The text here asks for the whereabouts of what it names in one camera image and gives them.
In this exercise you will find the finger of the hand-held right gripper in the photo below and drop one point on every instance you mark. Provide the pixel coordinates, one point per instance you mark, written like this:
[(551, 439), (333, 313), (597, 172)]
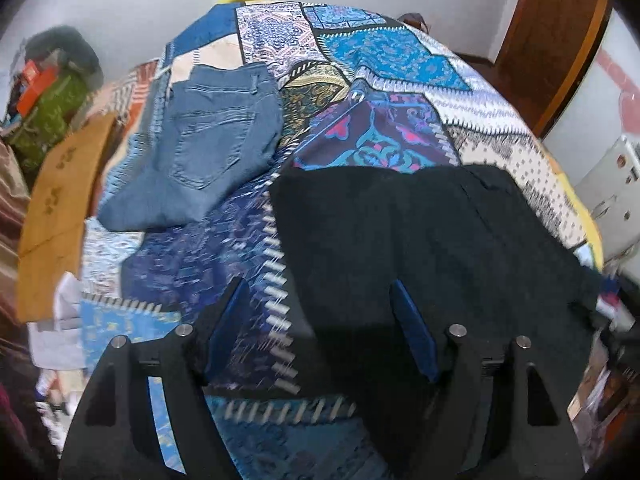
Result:
[(609, 287)]

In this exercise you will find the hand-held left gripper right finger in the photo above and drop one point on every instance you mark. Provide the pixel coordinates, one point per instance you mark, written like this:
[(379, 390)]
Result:
[(415, 330)]

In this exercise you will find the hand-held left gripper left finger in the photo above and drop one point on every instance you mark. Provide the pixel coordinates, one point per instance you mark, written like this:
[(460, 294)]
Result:
[(227, 330)]

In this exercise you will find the black pants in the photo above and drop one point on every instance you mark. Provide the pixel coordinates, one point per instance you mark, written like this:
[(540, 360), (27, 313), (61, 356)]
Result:
[(400, 230)]

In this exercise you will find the white cloth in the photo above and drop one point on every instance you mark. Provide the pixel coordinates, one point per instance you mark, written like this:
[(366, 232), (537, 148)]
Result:
[(60, 320)]

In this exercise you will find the blue jeans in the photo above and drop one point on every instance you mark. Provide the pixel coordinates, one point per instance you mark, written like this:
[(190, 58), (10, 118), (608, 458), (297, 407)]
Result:
[(210, 145)]

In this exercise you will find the brown striped cloth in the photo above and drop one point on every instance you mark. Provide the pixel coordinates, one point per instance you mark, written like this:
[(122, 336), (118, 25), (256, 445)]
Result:
[(10, 200)]

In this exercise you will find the brown wooden door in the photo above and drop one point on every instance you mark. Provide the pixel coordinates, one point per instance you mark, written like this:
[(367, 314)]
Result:
[(550, 35)]

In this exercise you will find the patchwork printed blanket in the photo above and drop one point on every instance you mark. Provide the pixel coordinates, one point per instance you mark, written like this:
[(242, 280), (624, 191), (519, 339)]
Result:
[(390, 60)]

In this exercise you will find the green patterned cloth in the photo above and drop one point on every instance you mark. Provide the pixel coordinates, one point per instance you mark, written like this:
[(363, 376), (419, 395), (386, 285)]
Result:
[(50, 115)]

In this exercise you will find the dark bag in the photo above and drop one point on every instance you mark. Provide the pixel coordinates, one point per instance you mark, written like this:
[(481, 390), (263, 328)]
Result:
[(414, 21)]

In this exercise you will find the orange box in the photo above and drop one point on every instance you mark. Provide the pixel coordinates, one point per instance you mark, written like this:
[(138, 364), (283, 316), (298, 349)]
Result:
[(36, 85)]

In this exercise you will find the grey fuzzy cloth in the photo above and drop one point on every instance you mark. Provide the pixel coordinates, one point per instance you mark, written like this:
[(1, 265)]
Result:
[(65, 47)]

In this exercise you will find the pink wall sticker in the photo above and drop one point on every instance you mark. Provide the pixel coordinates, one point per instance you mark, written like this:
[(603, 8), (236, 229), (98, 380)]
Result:
[(622, 85)]

